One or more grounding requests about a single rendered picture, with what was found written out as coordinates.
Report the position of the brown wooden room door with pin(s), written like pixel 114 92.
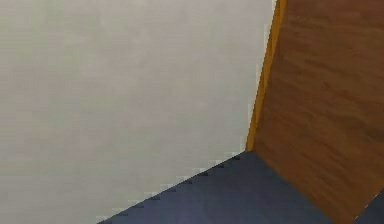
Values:
pixel 320 100

